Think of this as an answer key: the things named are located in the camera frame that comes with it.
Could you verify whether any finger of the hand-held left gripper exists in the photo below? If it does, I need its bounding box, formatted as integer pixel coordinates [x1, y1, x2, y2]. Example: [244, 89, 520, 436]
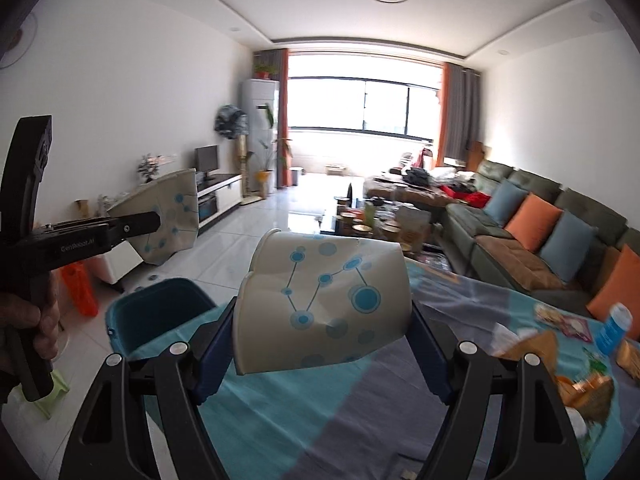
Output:
[107, 211, 162, 242]

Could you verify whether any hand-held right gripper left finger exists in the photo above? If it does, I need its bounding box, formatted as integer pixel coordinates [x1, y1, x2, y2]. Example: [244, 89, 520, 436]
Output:
[64, 296, 240, 480]

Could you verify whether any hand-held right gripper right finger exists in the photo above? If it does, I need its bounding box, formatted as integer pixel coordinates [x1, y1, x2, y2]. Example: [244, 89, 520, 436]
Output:
[409, 304, 587, 480]

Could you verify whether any blue dotted white paper cup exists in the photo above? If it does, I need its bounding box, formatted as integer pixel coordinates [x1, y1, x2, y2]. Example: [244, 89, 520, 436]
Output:
[231, 228, 412, 377]
[107, 167, 201, 267]

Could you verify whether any teal plastic waste bin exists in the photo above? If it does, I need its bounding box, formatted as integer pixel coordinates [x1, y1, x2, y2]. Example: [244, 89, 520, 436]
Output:
[105, 278, 218, 362]

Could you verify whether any person's left hand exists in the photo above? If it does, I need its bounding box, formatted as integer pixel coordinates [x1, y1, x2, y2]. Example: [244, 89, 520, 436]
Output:
[0, 291, 62, 377]

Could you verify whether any orange plastic bag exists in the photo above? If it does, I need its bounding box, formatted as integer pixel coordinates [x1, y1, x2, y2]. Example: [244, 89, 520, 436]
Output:
[60, 262, 99, 318]

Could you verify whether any flower plant in blue vase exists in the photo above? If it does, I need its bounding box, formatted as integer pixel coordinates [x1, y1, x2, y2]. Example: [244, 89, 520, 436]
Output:
[137, 153, 164, 184]

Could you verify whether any white tv cabinet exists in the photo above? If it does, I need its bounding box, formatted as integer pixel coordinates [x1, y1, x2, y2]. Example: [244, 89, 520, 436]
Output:
[95, 172, 245, 293]

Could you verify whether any black monitor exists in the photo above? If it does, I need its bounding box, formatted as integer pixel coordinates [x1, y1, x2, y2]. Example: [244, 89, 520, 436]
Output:
[194, 144, 221, 184]

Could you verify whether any brown snack packet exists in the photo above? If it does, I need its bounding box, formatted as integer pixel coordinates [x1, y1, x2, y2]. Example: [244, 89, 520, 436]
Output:
[499, 329, 559, 367]

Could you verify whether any green sofa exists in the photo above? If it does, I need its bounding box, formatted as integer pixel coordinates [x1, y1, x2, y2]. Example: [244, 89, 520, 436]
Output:
[362, 157, 640, 318]

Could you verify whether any group of jars and boxes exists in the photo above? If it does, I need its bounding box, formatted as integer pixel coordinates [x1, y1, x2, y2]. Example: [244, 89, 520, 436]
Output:
[335, 199, 432, 252]

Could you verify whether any covered standing fan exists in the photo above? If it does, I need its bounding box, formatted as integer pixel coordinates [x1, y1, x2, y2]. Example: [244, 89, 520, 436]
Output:
[214, 104, 250, 202]

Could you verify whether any pink snack packet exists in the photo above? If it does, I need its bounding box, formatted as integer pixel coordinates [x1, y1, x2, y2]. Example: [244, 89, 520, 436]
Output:
[534, 304, 592, 344]

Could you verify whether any tall leafy plant yellow pot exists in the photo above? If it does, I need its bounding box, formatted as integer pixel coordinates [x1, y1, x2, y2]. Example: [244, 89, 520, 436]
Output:
[256, 104, 295, 196]

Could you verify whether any green plastic stool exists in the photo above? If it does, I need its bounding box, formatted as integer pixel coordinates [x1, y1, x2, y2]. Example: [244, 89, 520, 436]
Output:
[25, 369, 68, 419]

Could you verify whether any white standing air conditioner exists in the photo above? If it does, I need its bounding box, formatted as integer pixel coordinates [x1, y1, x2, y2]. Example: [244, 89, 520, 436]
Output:
[242, 78, 280, 196]

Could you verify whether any golden snack packet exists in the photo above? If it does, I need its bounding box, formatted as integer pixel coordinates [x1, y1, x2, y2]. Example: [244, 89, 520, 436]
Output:
[555, 374, 617, 424]

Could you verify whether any dark glass coffee table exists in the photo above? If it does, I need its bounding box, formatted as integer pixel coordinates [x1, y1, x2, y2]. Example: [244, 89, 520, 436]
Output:
[316, 195, 437, 257]

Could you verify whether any orange cushion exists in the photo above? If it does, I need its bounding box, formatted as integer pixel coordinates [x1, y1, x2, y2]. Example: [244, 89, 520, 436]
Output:
[504, 194, 563, 254]
[586, 243, 640, 335]

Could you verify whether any pile of clothes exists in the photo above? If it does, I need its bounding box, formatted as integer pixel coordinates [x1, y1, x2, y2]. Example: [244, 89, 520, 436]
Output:
[399, 151, 492, 209]

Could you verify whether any small blue cushion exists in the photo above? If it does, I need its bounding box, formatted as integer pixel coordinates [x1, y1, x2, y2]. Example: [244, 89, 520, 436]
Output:
[484, 178, 530, 227]

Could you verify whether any large blue cushion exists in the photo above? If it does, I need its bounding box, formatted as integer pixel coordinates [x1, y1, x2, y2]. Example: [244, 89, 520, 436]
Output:
[539, 210, 600, 284]

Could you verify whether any blue plastic bottle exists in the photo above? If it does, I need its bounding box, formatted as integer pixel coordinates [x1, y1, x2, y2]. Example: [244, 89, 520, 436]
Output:
[595, 302, 632, 356]

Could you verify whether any large black framed window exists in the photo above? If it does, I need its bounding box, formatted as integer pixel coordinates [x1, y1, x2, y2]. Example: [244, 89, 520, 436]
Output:
[289, 77, 444, 137]

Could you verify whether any round wire wall ornament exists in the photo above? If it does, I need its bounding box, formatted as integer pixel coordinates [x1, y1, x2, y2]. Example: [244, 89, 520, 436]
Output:
[0, 12, 39, 69]

